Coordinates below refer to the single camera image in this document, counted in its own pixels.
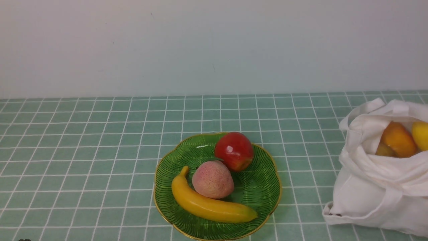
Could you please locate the white cloth bag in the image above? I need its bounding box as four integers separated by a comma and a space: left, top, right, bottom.
322, 98, 428, 237

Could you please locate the orange mango fruit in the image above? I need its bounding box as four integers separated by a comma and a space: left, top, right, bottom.
381, 122, 418, 158

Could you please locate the red apple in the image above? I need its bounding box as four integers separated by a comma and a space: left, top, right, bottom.
214, 132, 255, 172

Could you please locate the pink peach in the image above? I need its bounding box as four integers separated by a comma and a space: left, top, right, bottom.
192, 160, 234, 199

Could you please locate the green leaf-pattern plate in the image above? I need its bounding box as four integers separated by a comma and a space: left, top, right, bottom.
154, 133, 282, 241

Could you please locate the yellow banana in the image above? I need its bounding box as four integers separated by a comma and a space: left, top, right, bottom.
171, 166, 258, 223

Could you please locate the yellow lemon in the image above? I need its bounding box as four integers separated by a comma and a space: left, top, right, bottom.
411, 122, 428, 151

